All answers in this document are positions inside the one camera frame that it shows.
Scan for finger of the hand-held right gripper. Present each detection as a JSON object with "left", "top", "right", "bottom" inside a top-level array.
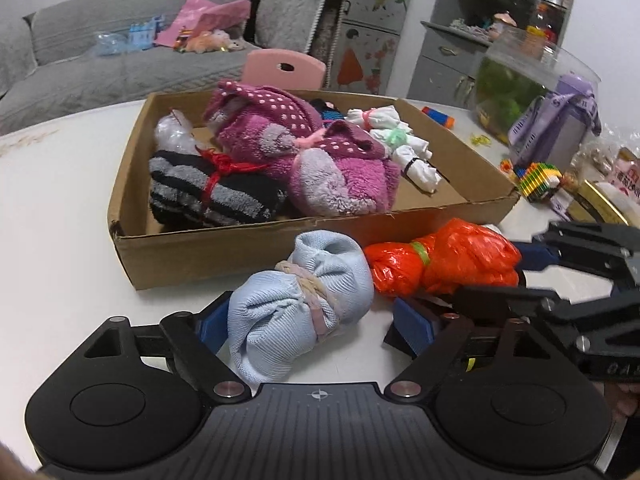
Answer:
[
  {"left": 452, "top": 284, "right": 627, "bottom": 357},
  {"left": 515, "top": 220, "right": 640, "bottom": 282}
]

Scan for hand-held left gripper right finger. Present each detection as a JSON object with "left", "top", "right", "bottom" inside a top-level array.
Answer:
[{"left": 384, "top": 297, "right": 557, "bottom": 404}]

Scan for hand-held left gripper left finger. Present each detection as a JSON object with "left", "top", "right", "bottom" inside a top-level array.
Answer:
[{"left": 60, "top": 292, "right": 251, "bottom": 405}]

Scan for orange plastic bag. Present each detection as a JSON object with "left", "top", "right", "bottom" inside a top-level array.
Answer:
[{"left": 362, "top": 218, "right": 523, "bottom": 301}]

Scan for cardboard box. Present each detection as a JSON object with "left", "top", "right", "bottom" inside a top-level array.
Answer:
[{"left": 107, "top": 91, "right": 522, "bottom": 292}]

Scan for light blue sock bundle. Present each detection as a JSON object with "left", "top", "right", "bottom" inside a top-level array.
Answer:
[{"left": 227, "top": 230, "right": 375, "bottom": 386}]

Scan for black striped sock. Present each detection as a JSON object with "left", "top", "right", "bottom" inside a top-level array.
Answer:
[{"left": 148, "top": 150, "right": 288, "bottom": 228}]

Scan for white sock with black tie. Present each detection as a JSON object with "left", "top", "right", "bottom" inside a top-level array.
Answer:
[{"left": 391, "top": 144, "right": 443, "bottom": 195}]

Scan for white sock with green tie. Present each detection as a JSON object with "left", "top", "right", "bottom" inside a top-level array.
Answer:
[{"left": 370, "top": 127, "right": 416, "bottom": 153}]

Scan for magenta polka-dot fuzzy socks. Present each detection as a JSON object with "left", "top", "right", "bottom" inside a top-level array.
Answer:
[{"left": 202, "top": 80, "right": 402, "bottom": 218}]

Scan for white sock with pink tie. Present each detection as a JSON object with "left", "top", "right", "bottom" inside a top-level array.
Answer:
[{"left": 345, "top": 105, "right": 413, "bottom": 133}]

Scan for white desktop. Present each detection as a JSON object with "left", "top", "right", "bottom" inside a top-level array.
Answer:
[{"left": 0, "top": 92, "right": 640, "bottom": 461}]

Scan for person's right hand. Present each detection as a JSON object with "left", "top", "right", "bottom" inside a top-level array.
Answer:
[{"left": 602, "top": 380, "right": 640, "bottom": 423}]

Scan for colourful block cube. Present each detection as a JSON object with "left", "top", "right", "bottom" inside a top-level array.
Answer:
[{"left": 515, "top": 162, "right": 563, "bottom": 203}]

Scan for gold box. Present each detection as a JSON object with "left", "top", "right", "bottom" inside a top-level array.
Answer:
[{"left": 575, "top": 179, "right": 631, "bottom": 226}]

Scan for lilac slotted basket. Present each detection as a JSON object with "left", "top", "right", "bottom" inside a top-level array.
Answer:
[{"left": 507, "top": 95, "right": 551, "bottom": 161}]

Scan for snack packets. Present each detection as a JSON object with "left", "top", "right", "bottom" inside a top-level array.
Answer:
[{"left": 575, "top": 125, "right": 640, "bottom": 196}]

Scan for purple water bottle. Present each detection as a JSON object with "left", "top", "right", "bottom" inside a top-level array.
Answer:
[{"left": 545, "top": 74, "right": 603, "bottom": 166}]

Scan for glass fish bowl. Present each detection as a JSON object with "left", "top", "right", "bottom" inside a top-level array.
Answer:
[{"left": 472, "top": 25, "right": 601, "bottom": 146}]

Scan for orange blue glue stick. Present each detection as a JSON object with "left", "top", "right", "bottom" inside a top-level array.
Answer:
[{"left": 421, "top": 106, "right": 456, "bottom": 127}]

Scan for clear plastic bag bundle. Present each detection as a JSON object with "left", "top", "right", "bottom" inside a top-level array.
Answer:
[{"left": 154, "top": 109, "right": 197, "bottom": 157}]

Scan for grey cabinet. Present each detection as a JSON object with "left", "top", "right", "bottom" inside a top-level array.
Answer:
[{"left": 407, "top": 0, "right": 583, "bottom": 111}]

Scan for clear bottle with red cap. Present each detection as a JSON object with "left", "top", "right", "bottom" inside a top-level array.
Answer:
[{"left": 525, "top": 2, "right": 558, "bottom": 43}]

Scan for sticker-decorated fridge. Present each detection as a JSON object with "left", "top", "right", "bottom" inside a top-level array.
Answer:
[{"left": 292, "top": 0, "right": 421, "bottom": 97}]

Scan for plush toys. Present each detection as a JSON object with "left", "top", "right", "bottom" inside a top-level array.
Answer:
[{"left": 175, "top": 30, "right": 246, "bottom": 55}]

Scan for grey sofa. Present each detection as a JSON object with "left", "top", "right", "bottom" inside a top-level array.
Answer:
[{"left": 0, "top": 0, "right": 346, "bottom": 136}]

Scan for blue toy castle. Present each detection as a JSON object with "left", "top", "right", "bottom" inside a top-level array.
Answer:
[{"left": 129, "top": 16, "right": 163, "bottom": 51}]

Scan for pink plastic bag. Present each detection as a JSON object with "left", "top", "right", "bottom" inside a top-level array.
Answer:
[{"left": 154, "top": 0, "right": 252, "bottom": 48}]

